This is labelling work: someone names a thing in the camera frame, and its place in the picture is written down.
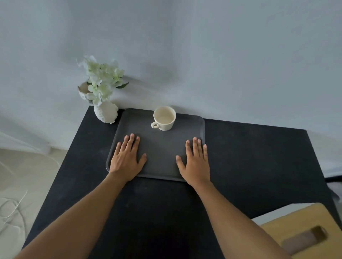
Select person's left forearm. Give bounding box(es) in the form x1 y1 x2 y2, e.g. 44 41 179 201
15 172 129 259

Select cream ceramic cup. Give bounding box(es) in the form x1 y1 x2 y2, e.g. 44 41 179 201
151 106 177 131

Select person's left hand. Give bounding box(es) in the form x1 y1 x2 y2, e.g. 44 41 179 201
109 133 147 183

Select white ribbed vase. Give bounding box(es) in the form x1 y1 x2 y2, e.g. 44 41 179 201
94 100 119 124

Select yellow wooden stool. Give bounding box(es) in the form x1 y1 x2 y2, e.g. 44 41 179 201
260 203 342 259

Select white artificial flowers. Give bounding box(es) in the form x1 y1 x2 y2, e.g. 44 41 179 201
76 55 129 106

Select person's right hand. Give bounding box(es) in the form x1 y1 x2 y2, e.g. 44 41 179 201
175 137 211 187

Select dark grey tray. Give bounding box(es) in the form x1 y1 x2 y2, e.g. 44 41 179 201
105 108 206 183

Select white cable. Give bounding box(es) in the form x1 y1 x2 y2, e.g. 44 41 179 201
0 153 60 241

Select person's right forearm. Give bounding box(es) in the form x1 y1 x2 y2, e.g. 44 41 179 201
191 180 292 259

